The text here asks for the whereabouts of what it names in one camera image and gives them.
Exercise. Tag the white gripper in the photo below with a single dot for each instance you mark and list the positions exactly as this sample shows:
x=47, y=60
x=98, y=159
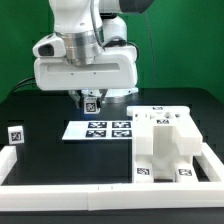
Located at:
x=115, y=68

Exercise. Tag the white chair seat part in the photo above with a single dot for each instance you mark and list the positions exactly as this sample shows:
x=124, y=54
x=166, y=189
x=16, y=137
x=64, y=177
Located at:
x=156, y=145

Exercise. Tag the white chair back frame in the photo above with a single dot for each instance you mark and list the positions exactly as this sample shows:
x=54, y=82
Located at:
x=186, y=134

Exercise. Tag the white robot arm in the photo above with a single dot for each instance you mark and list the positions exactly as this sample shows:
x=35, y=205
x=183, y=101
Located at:
x=88, y=54

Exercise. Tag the white marker sheet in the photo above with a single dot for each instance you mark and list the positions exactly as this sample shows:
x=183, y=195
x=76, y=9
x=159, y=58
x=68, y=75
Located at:
x=96, y=130

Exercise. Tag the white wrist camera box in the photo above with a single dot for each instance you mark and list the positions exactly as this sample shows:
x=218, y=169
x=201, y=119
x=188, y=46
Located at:
x=50, y=46

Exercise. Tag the white workspace border frame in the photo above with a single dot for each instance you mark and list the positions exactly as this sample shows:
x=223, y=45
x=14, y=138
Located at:
x=113, y=196

